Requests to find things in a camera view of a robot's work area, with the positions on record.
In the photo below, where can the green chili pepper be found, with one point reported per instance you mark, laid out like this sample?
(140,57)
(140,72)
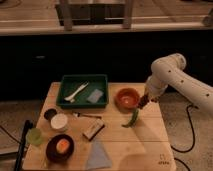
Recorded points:
(132,120)

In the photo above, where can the wooden block with dark side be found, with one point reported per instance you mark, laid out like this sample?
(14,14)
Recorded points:
(93,129)

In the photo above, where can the dark grape bunch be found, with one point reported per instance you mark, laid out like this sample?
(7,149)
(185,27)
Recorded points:
(144,100)

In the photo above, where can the black pole left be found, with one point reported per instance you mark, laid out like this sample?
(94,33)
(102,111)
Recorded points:
(28,125)

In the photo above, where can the green plastic tray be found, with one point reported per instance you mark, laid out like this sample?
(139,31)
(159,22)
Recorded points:
(70,83)

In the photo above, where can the grey folded cloth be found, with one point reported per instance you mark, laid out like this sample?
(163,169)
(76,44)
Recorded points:
(98,157)

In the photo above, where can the small dark brush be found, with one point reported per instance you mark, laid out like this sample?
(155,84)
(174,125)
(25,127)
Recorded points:
(77,114)

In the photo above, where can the dark brown bowl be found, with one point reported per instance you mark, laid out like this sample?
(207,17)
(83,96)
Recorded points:
(51,152)

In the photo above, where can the grey sponge in tray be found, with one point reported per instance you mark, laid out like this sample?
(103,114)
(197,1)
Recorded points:
(95,96)

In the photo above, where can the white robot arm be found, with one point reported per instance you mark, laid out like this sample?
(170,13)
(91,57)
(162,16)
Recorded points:
(168,71)

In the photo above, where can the red bowl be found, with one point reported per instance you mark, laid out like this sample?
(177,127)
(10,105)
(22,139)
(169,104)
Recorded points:
(127,98)

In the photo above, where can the small dark cup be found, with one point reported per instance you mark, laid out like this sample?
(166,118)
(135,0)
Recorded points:
(49,114)

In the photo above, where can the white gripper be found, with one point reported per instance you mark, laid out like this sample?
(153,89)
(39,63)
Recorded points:
(154,88)

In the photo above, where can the wooden table frame background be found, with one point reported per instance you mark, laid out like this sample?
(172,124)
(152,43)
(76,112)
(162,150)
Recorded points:
(73,13)

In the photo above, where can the white round container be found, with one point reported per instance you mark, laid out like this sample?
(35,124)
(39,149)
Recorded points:
(59,122)

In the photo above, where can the orange fruit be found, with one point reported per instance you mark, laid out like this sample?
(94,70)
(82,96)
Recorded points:
(62,146)

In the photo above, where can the green cup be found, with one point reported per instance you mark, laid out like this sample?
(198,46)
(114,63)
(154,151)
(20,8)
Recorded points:
(34,137)

